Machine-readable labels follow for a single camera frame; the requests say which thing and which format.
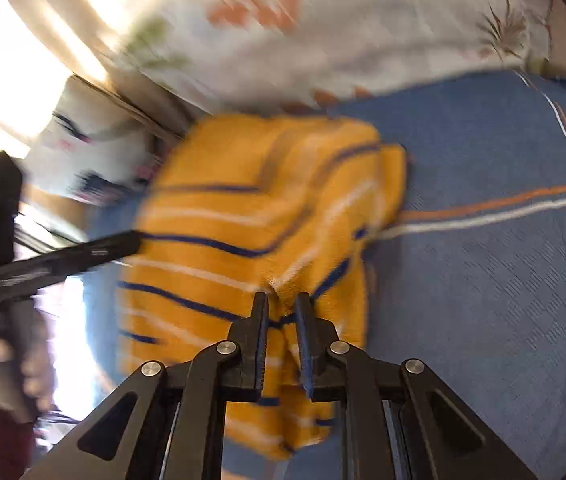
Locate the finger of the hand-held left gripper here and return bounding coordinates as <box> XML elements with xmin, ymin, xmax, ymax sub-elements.
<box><xmin>69</xmin><ymin>231</ymin><xmax>143</xmax><ymax>274</ymax></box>

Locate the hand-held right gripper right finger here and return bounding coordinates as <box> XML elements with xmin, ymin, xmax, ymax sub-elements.
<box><xmin>294</xmin><ymin>291</ymin><xmax>539</xmax><ymax>480</ymax></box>

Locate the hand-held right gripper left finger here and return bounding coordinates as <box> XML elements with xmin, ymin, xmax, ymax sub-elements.
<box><xmin>23</xmin><ymin>291</ymin><xmax>270</xmax><ymax>480</ymax></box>

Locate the yellow striped sweater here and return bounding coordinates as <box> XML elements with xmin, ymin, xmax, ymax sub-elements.
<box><xmin>115</xmin><ymin>112</ymin><xmax>409</xmax><ymax>461</ymax></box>

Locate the person's left hand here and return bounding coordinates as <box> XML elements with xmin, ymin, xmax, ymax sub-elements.
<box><xmin>0</xmin><ymin>317</ymin><xmax>58</xmax><ymax>422</ymax></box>

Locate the beige curtain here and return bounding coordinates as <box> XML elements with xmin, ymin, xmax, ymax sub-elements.
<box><xmin>0</xmin><ymin>0</ymin><xmax>204</xmax><ymax>261</ymax></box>

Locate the blue plaid bed sheet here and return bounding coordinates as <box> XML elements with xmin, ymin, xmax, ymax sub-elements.
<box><xmin>83</xmin><ymin>70</ymin><xmax>566</xmax><ymax>480</ymax></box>

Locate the leaf print pillow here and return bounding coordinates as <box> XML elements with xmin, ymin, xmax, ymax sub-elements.
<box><xmin>118</xmin><ymin>0</ymin><xmax>554</xmax><ymax>111</ymax></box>

